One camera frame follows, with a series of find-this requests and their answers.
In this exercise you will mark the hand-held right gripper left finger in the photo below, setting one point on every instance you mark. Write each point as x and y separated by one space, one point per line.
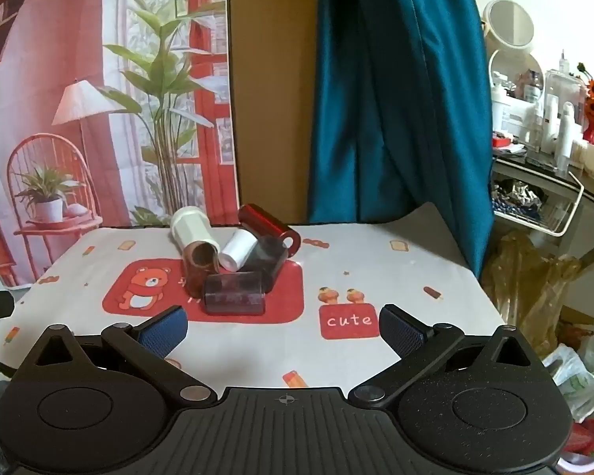
162 330

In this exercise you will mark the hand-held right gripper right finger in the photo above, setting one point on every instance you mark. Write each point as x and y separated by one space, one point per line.
401 330

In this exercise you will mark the brown translucent cup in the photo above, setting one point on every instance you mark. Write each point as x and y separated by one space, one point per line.
199 266

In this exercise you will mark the dark purple translucent cup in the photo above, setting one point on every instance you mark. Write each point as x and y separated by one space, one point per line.
233 296

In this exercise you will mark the ribbed white cup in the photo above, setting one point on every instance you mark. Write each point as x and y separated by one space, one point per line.
189 226

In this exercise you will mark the small white cup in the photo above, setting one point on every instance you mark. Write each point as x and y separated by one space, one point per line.
238 249

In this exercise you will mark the smoky grey translucent cup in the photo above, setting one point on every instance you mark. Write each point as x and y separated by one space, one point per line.
267 261

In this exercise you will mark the red translucent cup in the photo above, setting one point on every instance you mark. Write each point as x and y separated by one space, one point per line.
270 226

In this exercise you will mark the white printed tablecloth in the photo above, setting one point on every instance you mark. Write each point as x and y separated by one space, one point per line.
287 356

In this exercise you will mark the yellow plastic bag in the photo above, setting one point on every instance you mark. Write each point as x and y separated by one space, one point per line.
529 287

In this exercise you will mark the white green plastic bag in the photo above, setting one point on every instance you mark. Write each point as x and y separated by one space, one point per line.
581 381

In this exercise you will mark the red plastic bag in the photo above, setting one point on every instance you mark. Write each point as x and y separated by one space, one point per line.
591 440

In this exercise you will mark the teal curtain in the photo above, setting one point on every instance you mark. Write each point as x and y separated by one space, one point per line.
401 99

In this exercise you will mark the white pump bottle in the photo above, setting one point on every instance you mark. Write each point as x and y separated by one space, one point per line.
501 111

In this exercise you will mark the tall white bottle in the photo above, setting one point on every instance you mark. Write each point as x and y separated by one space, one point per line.
564 133

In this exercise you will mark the brown board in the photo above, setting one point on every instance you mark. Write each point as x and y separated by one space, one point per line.
272 84

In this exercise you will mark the clear acrylic organizer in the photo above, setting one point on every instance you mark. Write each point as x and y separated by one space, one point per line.
564 94

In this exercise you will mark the white arched cosmetic organizer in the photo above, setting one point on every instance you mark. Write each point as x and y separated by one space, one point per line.
517 67

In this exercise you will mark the round white mirror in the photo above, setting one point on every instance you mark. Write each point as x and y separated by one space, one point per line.
511 23

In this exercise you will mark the printed wall tapestry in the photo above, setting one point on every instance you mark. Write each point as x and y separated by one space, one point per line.
79 84

